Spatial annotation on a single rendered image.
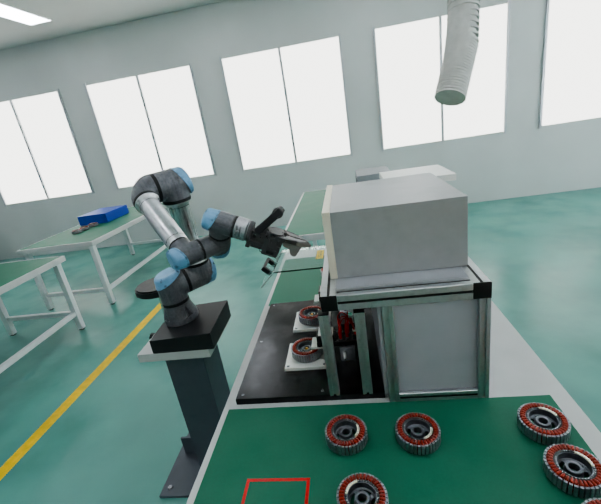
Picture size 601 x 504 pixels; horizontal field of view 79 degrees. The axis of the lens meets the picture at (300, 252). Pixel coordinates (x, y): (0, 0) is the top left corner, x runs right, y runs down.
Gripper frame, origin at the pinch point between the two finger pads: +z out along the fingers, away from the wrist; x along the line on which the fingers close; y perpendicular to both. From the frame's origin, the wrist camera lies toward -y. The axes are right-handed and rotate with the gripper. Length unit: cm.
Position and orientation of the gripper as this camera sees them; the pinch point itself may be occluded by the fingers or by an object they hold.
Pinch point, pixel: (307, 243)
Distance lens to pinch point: 120.8
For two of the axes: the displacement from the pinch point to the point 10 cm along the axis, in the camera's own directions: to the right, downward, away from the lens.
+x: -1.0, 3.5, -9.3
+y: -2.8, 8.9, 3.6
